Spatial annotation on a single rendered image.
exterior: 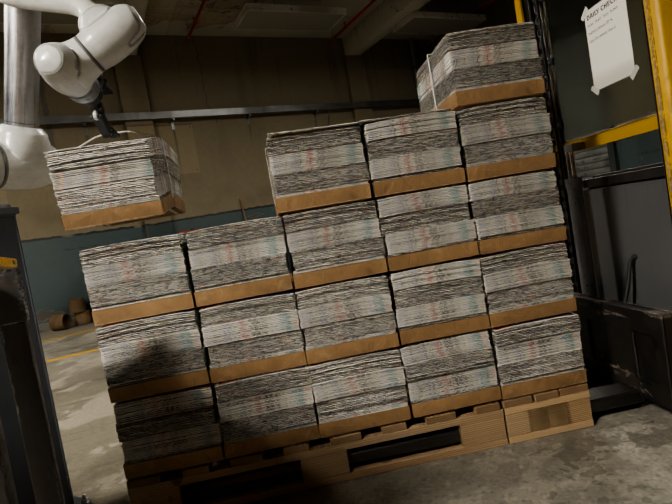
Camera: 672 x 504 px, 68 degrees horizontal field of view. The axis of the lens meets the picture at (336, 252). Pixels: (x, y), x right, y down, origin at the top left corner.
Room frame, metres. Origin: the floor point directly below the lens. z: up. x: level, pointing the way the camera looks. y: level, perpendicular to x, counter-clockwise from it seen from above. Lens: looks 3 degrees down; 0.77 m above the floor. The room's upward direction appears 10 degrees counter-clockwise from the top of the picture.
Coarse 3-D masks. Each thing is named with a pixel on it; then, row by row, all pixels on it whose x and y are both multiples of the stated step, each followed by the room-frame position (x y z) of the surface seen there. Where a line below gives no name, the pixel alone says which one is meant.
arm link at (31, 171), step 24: (24, 24) 1.60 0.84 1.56; (24, 48) 1.61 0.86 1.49; (24, 72) 1.62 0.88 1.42; (24, 96) 1.63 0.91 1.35; (24, 120) 1.65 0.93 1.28; (0, 144) 1.61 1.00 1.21; (24, 144) 1.64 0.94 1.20; (48, 144) 1.71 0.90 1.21; (24, 168) 1.64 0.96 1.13; (48, 168) 1.71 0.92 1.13
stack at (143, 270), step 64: (448, 192) 1.52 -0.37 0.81; (128, 256) 1.43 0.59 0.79; (192, 256) 1.45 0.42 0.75; (256, 256) 1.47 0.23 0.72; (320, 256) 1.48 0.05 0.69; (384, 256) 1.55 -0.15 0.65; (128, 320) 1.44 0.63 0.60; (192, 320) 1.44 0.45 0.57; (256, 320) 1.46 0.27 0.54; (320, 320) 1.47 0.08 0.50; (384, 320) 1.50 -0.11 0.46; (448, 320) 1.52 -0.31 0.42; (128, 384) 1.42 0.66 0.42; (256, 384) 1.45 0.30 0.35; (320, 384) 1.47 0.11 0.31; (384, 384) 1.49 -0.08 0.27; (448, 384) 1.51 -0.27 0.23; (128, 448) 1.42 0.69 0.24; (192, 448) 1.44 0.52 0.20; (320, 448) 1.47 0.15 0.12; (448, 448) 1.52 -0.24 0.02
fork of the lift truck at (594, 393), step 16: (624, 384) 1.65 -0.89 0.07; (592, 400) 1.58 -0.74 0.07; (608, 400) 1.58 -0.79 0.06; (624, 400) 1.58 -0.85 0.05; (640, 400) 1.59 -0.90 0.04; (432, 432) 1.54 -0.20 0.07; (448, 432) 1.53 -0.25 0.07; (352, 448) 1.52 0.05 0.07; (368, 448) 1.51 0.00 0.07; (384, 448) 1.50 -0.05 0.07; (400, 448) 1.51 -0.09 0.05; (416, 448) 1.51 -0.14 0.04
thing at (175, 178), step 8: (168, 152) 1.70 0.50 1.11; (168, 160) 1.69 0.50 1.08; (176, 160) 1.81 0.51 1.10; (176, 168) 1.78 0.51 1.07; (176, 176) 1.76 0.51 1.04; (176, 184) 1.75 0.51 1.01; (176, 192) 1.73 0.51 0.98; (176, 208) 1.69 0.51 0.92; (160, 216) 1.75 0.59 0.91; (168, 216) 1.78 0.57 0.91; (112, 224) 1.73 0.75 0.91; (120, 224) 1.76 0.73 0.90
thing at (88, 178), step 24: (96, 144) 1.42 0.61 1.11; (120, 144) 1.43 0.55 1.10; (144, 144) 1.43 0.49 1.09; (72, 168) 1.43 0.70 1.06; (96, 168) 1.43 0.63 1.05; (120, 168) 1.44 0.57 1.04; (144, 168) 1.45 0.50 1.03; (72, 192) 1.44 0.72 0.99; (96, 192) 1.46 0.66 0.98; (120, 192) 1.45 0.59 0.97; (144, 192) 1.46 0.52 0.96; (168, 192) 1.60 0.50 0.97
